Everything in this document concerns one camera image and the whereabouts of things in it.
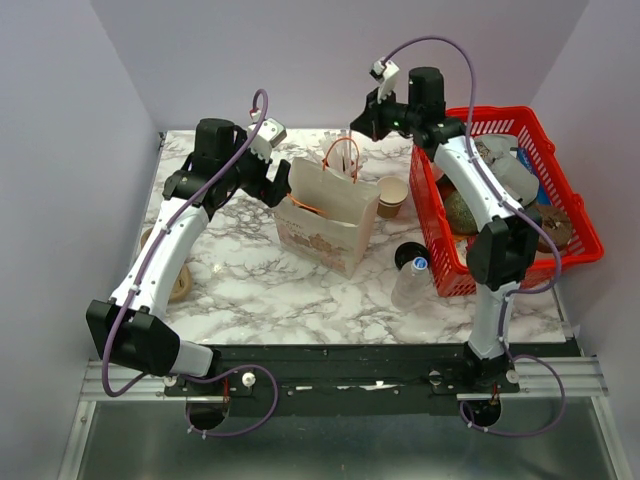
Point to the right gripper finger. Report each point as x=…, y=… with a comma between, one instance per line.
x=364, y=124
x=372, y=105

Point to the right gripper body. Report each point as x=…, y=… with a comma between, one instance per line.
x=394, y=117

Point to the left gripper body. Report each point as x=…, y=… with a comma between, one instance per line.
x=252, y=171

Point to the single white straw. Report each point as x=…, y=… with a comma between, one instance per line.
x=348, y=152

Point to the paper takeout bag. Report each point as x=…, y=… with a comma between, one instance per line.
x=328, y=216

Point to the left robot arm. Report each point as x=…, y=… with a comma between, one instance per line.
x=129, y=329

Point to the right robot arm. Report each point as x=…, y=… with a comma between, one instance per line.
x=507, y=237

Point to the green melon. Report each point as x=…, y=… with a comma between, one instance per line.
x=459, y=216

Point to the grey crumpled bag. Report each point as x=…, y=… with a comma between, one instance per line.
x=500, y=153

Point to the cardboard cup carrier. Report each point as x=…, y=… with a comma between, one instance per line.
x=180, y=285

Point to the stack of black lids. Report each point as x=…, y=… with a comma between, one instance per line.
x=408, y=251

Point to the clear plastic water bottle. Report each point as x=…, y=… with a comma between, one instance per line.
x=411, y=283

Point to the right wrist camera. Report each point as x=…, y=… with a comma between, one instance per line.
x=385, y=72

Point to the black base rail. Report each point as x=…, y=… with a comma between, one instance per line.
x=347, y=380

